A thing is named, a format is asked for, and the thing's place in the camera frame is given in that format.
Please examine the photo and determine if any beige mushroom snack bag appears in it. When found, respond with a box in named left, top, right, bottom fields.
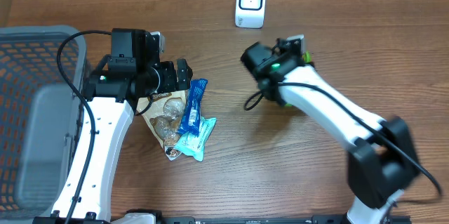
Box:
left=137, top=91, right=188, bottom=161

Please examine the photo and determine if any blue cookie packet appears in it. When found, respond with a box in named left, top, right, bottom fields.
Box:
left=177, top=79, right=208, bottom=136

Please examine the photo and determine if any teal snack packet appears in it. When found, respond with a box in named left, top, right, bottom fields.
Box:
left=174, top=117, right=217, bottom=162

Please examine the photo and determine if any green gummy candy bag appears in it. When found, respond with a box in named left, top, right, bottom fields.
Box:
left=302, top=51, right=312, bottom=64

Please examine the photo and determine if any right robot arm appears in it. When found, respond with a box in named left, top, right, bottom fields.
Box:
left=241, top=39, right=420, bottom=223

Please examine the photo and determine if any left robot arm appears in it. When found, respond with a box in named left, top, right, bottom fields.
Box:
left=32, top=28, right=193, bottom=224

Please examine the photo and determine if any grey plastic shopping basket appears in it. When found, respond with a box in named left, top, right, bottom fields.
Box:
left=1, top=25, right=82, bottom=223

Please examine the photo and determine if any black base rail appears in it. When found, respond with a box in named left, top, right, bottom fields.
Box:
left=112, top=209, right=411, bottom=224

